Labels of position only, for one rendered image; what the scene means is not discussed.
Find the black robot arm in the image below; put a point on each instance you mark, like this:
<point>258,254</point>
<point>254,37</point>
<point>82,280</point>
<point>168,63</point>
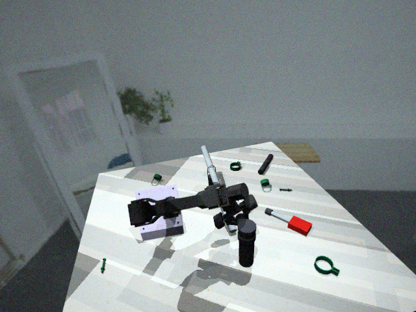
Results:
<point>142,212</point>

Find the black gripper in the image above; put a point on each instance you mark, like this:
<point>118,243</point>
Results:
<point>232,209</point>

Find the dark green band clamp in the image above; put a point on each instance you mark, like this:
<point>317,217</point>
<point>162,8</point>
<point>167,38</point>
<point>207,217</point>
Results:
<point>235,164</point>
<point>333,270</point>

